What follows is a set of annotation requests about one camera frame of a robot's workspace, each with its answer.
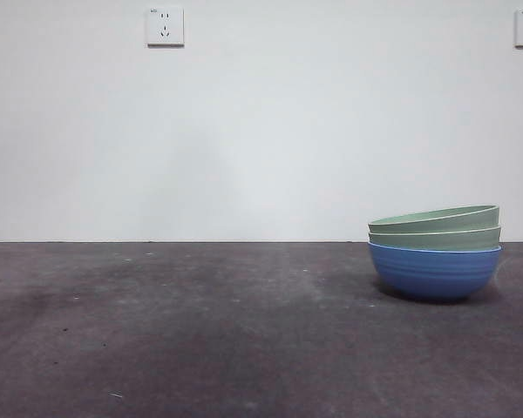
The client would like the pale green bowl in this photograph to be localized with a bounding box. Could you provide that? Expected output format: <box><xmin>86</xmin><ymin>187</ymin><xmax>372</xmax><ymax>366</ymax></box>
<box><xmin>367</xmin><ymin>203</ymin><xmax>501</xmax><ymax>234</ymax></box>
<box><xmin>368</xmin><ymin>225</ymin><xmax>502</xmax><ymax>252</ymax></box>

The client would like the blue ribbed bowl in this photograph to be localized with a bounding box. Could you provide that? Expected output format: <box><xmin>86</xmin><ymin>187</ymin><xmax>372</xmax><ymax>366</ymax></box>
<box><xmin>367</xmin><ymin>241</ymin><xmax>503</xmax><ymax>305</ymax></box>

